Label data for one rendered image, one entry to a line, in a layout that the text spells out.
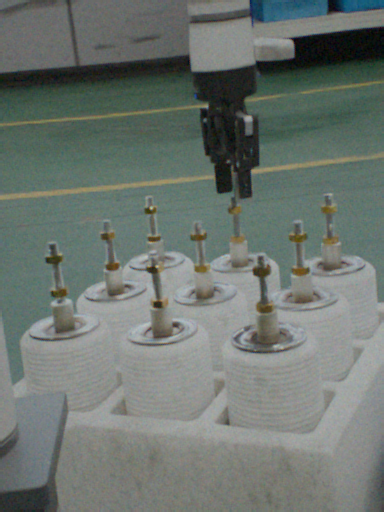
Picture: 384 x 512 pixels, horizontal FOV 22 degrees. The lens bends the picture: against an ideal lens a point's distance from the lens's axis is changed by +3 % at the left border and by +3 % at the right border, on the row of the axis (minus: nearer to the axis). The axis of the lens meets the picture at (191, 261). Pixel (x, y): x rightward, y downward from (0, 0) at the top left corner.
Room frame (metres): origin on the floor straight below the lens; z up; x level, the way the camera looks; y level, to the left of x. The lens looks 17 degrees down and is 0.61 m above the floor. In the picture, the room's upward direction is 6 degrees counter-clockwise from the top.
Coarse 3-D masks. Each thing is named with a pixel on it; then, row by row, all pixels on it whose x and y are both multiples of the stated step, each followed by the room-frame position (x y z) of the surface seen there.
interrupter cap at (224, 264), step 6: (222, 258) 1.19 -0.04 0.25; (228, 258) 1.19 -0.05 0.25; (252, 258) 1.18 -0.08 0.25; (216, 264) 1.17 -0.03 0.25; (222, 264) 1.17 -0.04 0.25; (228, 264) 1.17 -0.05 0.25; (252, 264) 1.16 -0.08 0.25; (216, 270) 1.15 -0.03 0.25; (222, 270) 1.14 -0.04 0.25; (228, 270) 1.13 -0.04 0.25; (234, 270) 1.13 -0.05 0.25; (240, 270) 1.13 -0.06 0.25; (246, 270) 1.13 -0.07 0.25
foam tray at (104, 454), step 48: (336, 384) 0.94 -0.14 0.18; (96, 432) 0.90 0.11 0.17; (144, 432) 0.88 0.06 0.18; (192, 432) 0.86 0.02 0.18; (240, 432) 0.85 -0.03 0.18; (336, 432) 0.84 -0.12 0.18; (96, 480) 0.91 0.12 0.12; (144, 480) 0.88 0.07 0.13; (192, 480) 0.86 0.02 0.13; (240, 480) 0.84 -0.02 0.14; (288, 480) 0.82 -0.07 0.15; (336, 480) 0.81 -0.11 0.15
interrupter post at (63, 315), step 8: (56, 304) 1.00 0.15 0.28; (64, 304) 0.99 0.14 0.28; (72, 304) 1.00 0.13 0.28; (56, 312) 0.99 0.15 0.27; (64, 312) 0.99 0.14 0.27; (72, 312) 1.00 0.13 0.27; (56, 320) 0.99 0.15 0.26; (64, 320) 0.99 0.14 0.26; (72, 320) 1.00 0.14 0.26; (56, 328) 1.00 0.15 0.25; (64, 328) 0.99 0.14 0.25
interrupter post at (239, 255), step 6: (234, 246) 1.16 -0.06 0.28; (240, 246) 1.16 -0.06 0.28; (246, 246) 1.16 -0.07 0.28; (234, 252) 1.16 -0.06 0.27; (240, 252) 1.16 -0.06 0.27; (246, 252) 1.16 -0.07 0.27; (234, 258) 1.16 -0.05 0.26; (240, 258) 1.16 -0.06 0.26; (246, 258) 1.16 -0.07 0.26; (234, 264) 1.16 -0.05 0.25; (240, 264) 1.16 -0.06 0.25; (246, 264) 1.16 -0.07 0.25
